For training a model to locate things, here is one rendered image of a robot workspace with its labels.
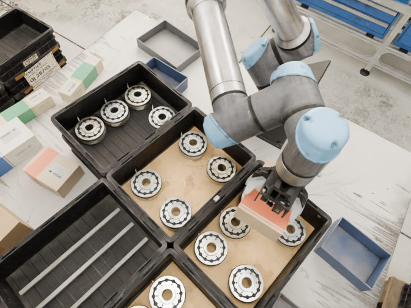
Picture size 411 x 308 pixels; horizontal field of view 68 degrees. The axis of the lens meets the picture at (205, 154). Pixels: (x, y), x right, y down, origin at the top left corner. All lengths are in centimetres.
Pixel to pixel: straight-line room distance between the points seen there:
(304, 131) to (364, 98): 227
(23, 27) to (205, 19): 167
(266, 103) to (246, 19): 250
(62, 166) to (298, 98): 92
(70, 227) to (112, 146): 31
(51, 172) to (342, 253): 109
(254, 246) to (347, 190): 51
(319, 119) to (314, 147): 4
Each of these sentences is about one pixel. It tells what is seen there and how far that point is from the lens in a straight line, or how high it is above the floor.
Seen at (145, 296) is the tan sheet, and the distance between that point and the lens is 99.
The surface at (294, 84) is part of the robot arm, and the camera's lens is 55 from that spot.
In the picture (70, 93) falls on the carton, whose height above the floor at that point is 76.
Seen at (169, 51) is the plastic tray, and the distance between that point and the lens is 162.
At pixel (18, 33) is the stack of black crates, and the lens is 223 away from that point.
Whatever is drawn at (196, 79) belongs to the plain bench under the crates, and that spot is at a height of 70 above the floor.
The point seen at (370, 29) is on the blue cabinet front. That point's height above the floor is 35.
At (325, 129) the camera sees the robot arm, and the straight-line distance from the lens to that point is 48.
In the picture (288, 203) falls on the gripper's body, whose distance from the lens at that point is 65.
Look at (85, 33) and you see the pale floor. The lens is 288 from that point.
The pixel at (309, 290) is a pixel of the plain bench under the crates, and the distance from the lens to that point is 119.
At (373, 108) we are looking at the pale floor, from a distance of 271.
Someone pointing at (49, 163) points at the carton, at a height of 77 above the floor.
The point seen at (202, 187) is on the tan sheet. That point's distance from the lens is 106.
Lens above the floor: 181
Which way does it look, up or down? 61 degrees down
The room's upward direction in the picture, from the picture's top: 8 degrees clockwise
